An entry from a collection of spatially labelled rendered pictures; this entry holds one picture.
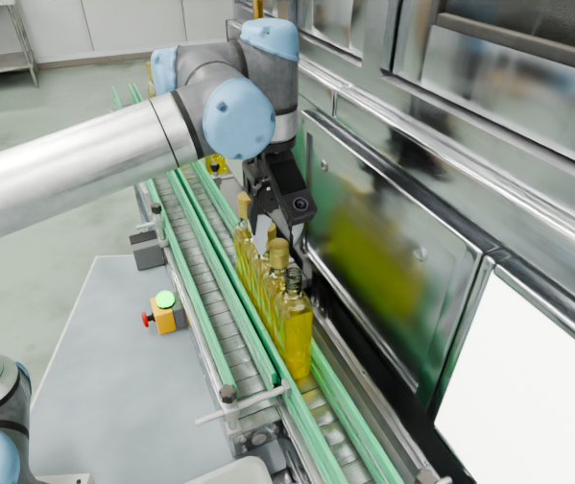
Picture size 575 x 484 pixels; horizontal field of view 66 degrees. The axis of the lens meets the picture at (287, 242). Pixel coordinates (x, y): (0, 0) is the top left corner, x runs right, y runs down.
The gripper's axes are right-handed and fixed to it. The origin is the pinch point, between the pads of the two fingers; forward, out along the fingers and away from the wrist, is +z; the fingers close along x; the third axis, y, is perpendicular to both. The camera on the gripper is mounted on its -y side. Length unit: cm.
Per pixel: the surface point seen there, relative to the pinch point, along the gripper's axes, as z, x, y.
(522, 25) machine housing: -38.0, -17.1, -21.8
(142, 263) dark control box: 37, 22, 53
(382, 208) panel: -11.0, -12.6, -10.5
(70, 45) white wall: 90, 36, 584
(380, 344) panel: 14.2, -12.7, -15.9
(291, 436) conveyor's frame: 27.7, 5.5, -18.4
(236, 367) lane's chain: 27.3, 9.9, -0.7
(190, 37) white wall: 94, -114, 585
